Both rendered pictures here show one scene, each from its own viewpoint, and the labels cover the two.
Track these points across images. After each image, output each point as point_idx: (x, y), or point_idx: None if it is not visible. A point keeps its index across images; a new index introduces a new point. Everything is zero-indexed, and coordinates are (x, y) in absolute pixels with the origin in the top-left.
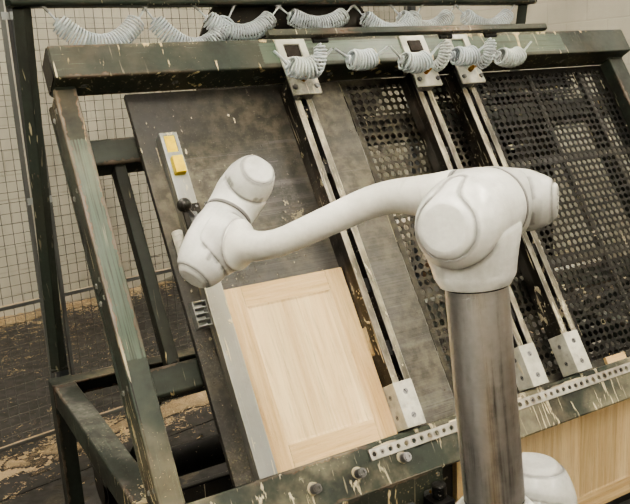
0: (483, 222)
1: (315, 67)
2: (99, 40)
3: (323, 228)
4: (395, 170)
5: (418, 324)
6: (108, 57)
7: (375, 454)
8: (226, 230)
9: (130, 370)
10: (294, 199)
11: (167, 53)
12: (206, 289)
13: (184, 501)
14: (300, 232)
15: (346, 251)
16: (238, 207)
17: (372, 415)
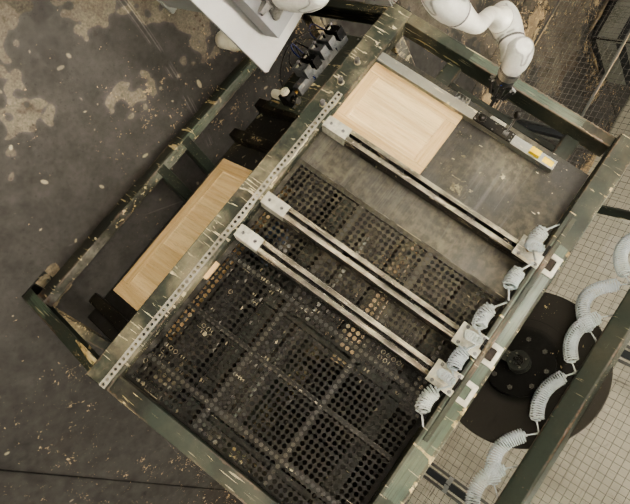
0: None
1: (532, 238)
2: (626, 241)
3: (484, 10)
4: (429, 270)
5: (352, 186)
6: (616, 164)
7: (337, 95)
8: (511, 10)
9: (469, 50)
10: (467, 197)
11: (597, 194)
12: (470, 107)
13: (407, 22)
14: (489, 8)
15: (423, 177)
16: (514, 34)
17: (348, 117)
